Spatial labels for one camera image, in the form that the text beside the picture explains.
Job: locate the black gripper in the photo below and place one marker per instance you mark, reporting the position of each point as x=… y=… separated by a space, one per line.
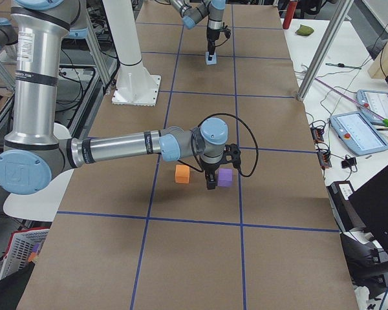
x=211 y=35
x=209 y=169

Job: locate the light blue foam block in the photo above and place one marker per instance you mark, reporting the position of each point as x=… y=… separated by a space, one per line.
x=211 y=59

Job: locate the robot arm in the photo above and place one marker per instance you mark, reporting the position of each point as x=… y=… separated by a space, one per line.
x=214 y=11
x=33 y=156

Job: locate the purple foam block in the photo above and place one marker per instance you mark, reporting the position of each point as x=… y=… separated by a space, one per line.
x=225 y=177

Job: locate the orange foam block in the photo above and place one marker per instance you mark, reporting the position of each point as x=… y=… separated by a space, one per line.
x=182 y=174

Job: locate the red bottle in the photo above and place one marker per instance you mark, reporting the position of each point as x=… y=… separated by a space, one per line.
x=290 y=11

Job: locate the green bean bag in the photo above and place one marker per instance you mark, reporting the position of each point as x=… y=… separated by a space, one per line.
x=304 y=30

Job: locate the near teach pendant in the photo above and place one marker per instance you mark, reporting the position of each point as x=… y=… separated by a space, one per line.
x=358 y=134

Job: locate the teach pendant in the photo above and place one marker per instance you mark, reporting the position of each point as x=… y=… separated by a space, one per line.
x=376 y=101
x=358 y=134

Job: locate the black laptop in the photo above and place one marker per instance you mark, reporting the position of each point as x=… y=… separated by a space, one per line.
x=370 y=202

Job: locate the white chair seat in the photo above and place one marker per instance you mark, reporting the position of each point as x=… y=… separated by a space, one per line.
x=41 y=206

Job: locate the far teach pendant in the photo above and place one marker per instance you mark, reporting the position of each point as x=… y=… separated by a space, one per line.
x=376 y=101

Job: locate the green grabber tool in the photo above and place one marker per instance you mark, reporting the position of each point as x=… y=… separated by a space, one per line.
x=362 y=106

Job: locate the white perforated basket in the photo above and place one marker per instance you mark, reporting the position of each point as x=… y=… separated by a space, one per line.
x=20 y=246

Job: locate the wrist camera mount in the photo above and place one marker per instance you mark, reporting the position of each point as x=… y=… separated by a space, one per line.
x=232 y=154

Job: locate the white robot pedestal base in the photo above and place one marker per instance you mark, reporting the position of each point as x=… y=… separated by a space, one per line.
x=134 y=84

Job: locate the aluminium frame post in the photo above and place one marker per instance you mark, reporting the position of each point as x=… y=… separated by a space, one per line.
x=324 y=46

